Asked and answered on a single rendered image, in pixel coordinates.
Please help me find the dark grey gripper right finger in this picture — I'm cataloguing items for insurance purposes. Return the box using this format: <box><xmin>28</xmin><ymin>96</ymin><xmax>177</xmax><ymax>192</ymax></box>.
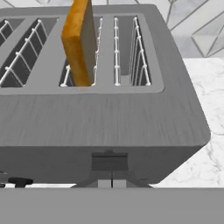
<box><xmin>111</xmin><ymin>151</ymin><xmax>154</xmax><ymax>189</ymax></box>

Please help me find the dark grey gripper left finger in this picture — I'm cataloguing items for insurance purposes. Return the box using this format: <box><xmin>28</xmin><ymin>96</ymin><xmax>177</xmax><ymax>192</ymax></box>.
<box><xmin>71</xmin><ymin>150</ymin><xmax>113</xmax><ymax>189</ymax></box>

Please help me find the grey four-slot toaster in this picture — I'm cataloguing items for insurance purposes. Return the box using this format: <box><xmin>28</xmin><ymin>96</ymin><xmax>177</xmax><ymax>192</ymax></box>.
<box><xmin>0</xmin><ymin>3</ymin><xmax>212</xmax><ymax>189</ymax></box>

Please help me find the black toaster lever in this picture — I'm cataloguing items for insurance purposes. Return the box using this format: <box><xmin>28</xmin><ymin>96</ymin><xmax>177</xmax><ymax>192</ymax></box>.
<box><xmin>7</xmin><ymin>177</ymin><xmax>34</xmax><ymax>189</ymax></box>

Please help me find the golden brown bread slice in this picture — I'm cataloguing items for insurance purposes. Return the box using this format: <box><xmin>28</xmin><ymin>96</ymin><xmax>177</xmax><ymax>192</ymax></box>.
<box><xmin>60</xmin><ymin>0</ymin><xmax>99</xmax><ymax>88</ymax></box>

